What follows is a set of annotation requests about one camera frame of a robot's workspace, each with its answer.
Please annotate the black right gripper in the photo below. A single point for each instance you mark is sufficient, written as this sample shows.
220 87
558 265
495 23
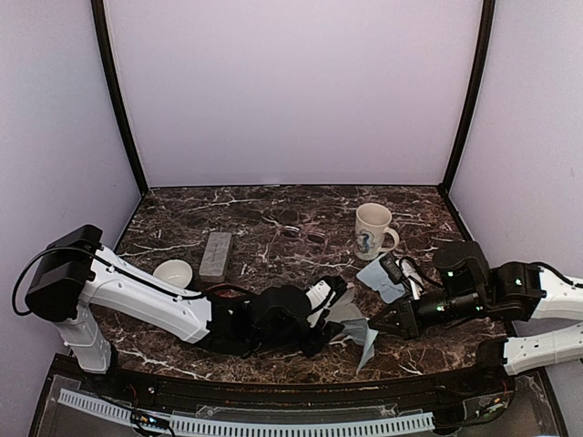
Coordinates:
410 325

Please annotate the cream ceramic mug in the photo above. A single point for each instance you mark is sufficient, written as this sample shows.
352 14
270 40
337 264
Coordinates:
373 232

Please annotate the white ceramic bowl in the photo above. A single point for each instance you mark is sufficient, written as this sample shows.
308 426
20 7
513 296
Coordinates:
176 272

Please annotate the clear frame dark-lens sunglasses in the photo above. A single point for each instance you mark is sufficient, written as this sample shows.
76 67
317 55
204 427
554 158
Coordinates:
295 242

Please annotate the black right corner post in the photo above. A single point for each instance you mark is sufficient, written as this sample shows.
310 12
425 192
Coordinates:
471 95

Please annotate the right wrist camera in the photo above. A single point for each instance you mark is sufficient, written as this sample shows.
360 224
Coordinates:
389 264

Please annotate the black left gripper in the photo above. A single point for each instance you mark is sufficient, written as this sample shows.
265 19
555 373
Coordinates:
324 335

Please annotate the black left corner post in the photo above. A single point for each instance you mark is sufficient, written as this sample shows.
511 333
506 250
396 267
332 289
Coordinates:
98 8

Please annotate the black front rail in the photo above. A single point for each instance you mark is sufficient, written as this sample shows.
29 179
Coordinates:
408 392

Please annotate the pink glasses case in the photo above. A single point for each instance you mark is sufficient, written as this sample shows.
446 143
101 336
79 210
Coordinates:
346 312

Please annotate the black corner post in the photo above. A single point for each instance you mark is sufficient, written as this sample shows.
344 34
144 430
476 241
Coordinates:
98 8
471 95

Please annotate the grey glasses case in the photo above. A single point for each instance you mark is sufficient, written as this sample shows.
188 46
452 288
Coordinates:
215 259

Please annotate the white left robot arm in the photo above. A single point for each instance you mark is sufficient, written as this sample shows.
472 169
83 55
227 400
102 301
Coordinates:
77 271

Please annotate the light blue cleaning cloth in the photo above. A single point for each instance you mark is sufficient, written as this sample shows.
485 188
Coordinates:
366 343

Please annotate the white slotted cable duct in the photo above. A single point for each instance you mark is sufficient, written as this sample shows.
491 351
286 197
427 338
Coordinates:
218 422

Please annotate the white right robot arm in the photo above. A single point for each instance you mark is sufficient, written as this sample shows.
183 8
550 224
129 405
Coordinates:
527 291

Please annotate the light blue cloth near mug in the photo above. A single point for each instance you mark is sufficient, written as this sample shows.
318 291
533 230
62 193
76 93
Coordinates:
377 279

